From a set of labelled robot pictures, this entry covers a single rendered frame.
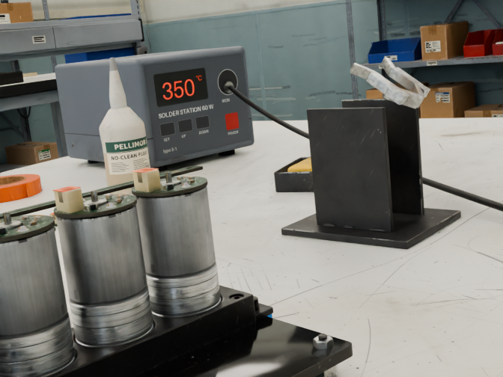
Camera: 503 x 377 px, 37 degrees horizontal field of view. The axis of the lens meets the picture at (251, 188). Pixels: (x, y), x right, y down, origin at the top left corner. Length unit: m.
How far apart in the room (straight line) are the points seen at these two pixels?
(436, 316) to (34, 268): 0.15
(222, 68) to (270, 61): 5.08
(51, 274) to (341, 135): 0.20
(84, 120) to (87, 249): 0.49
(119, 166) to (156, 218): 0.32
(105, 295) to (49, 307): 0.02
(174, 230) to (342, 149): 0.16
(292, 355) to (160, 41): 6.23
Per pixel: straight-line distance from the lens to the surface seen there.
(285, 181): 0.50
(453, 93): 4.59
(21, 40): 3.05
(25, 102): 3.12
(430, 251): 0.36
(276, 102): 5.75
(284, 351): 0.24
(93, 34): 3.28
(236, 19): 5.90
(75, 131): 0.73
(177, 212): 0.24
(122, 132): 0.55
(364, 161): 0.38
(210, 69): 0.65
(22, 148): 5.24
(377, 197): 0.38
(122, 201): 0.23
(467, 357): 0.25
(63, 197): 0.23
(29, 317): 0.22
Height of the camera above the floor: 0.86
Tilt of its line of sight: 12 degrees down
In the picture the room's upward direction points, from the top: 6 degrees counter-clockwise
